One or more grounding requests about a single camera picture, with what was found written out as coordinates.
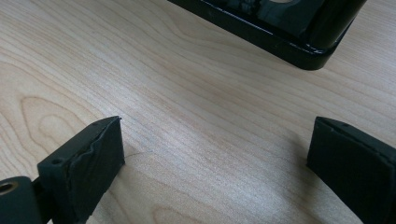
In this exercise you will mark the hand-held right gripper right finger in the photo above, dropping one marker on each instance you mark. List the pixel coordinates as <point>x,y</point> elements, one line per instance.
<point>351,165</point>

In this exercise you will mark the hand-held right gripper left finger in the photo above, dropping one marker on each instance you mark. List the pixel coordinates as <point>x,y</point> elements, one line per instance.
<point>84,174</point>

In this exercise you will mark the red-topped black shoe rack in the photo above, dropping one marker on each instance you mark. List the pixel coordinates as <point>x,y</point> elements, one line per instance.
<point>280,34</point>

